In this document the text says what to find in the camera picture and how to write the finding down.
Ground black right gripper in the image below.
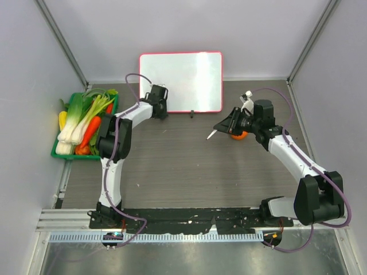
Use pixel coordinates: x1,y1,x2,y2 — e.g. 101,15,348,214
214,107,260,136

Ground white marker pen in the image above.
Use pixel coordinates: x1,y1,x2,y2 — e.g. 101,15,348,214
206,129,217,140

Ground pink framed whiteboard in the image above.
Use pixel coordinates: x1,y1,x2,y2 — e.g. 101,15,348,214
139,51,223,113

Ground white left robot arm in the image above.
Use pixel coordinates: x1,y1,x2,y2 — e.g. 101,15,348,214
88,84,168,229

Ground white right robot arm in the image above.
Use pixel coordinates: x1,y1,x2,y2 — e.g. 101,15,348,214
213,100,345,226

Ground orange tangerine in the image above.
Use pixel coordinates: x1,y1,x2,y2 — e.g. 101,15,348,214
231,131,248,140

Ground red toy chili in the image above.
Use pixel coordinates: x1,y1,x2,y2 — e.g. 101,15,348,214
106,103,114,114

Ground green leaf vegetable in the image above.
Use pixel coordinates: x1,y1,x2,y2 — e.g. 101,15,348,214
89,133,99,155

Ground green white leek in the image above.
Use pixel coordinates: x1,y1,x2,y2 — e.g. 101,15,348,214
71,95,110,146

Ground orange toy carrot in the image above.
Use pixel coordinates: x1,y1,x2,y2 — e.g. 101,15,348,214
80,116,101,148

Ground green white bok choy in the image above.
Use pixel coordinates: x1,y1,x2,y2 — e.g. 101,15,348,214
57,93,83,143

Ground yellow toy pepper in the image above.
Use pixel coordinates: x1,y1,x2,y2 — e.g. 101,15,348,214
58,111,68,131

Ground green plastic tray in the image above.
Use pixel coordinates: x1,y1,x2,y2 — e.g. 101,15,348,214
50,88,119,160

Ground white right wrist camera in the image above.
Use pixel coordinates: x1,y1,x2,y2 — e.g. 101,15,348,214
240,91,254,112

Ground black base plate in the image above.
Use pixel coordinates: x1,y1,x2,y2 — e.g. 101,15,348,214
87,206,294,235

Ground white slotted cable duct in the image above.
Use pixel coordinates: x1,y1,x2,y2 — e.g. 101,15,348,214
49,231,263,245

